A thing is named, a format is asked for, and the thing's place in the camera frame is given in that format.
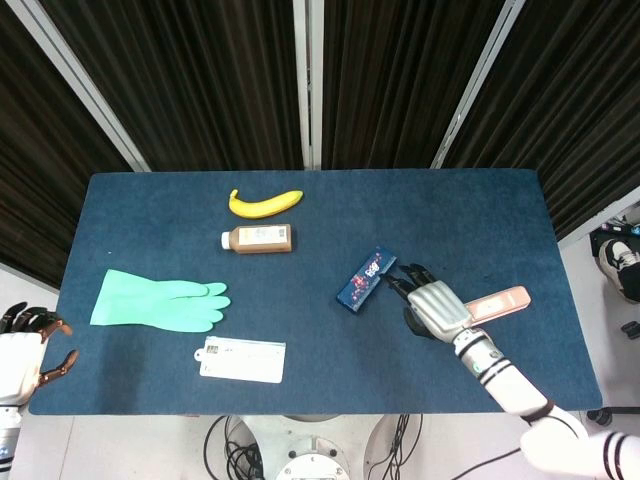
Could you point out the white partition post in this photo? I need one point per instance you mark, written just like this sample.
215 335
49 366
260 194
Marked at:
308 85
475 85
85 85

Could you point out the blue felt table cover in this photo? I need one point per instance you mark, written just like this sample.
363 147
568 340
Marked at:
350 210

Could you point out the pink plastic case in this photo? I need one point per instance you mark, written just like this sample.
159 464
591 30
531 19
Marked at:
500 302

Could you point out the brown drink bottle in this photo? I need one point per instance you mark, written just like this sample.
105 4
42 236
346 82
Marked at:
260 240

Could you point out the dark pleated curtain panel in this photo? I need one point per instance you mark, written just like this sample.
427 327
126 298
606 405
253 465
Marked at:
575 100
390 85
30 175
200 85

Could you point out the green rubber glove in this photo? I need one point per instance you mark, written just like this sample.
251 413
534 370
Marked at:
150 300

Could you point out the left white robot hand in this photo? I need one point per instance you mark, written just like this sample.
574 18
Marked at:
17 360

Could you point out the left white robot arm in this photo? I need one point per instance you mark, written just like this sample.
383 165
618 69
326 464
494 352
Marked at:
7 435

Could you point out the black and white sneaker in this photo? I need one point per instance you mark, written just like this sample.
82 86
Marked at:
620 265

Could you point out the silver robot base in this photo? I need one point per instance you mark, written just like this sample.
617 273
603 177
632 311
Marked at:
310 450

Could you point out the small black floor object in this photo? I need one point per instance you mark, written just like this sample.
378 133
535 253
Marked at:
631 331

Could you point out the black table foot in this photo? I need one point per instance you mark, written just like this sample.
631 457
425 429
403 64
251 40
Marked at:
600 416

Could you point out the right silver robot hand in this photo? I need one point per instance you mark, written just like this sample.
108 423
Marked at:
437 305

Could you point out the yellow banana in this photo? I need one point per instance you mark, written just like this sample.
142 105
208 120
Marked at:
265 207

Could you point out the white zip pouch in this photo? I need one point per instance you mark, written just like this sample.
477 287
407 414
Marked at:
245 362

